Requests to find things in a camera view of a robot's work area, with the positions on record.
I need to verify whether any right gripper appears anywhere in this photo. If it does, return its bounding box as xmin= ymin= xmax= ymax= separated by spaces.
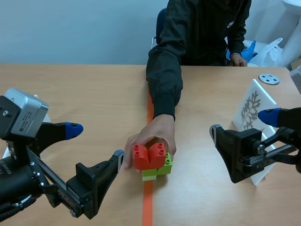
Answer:
xmin=209 ymin=107 xmax=301 ymax=185

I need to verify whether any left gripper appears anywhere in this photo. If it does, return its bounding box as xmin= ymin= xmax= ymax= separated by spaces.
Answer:
xmin=0 ymin=121 xmax=127 ymax=220

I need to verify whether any red green toy brick block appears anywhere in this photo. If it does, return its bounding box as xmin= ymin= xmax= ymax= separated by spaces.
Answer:
xmin=132 ymin=142 xmax=173 ymax=182

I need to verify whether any person's left hand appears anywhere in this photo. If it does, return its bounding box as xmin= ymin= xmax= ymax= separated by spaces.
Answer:
xmin=230 ymin=52 xmax=248 ymax=67

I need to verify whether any person's right hand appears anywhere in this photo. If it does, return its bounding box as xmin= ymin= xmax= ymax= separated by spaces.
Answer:
xmin=123 ymin=114 xmax=177 ymax=170

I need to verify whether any brown cardboard box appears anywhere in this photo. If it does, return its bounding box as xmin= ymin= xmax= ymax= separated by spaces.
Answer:
xmin=289 ymin=60 xmax=301 ymax=72

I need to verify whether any white plastic bag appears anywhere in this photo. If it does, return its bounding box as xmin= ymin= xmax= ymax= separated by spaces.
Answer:
xmin=243 ymin=37 xmax=284 ymax=68

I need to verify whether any blue plastic bag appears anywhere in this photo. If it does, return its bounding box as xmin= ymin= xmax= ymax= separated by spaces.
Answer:
xmin=241 ymin=40 xmax=258 ymax=64

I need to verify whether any person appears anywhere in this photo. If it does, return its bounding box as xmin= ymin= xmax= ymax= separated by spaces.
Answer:
xmin=145 ymin=0 xmax=252 ymax=123

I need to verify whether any dark blue chair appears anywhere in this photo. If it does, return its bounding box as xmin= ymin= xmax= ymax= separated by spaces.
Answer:
xmin=150 ymin=7 xmax=168 ymax=50

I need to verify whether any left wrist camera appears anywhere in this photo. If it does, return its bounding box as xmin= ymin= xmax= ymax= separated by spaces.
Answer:
xmin=4 ymin=88 xmax=49 ymax=142

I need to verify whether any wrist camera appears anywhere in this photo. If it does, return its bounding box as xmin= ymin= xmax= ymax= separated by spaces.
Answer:
xmin=4 ymin=88 xmax=49 ymax=142
xmin=289 ymin=65 xmax=301 ymax=93

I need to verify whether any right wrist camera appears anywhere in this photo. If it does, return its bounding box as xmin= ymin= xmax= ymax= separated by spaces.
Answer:
xmin=289 ymin=65 xmax=301 ymax=93

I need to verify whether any black cable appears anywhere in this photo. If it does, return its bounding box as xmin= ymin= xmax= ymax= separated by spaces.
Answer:
xmin=0 ymin=196 xmax=38 ymax=223

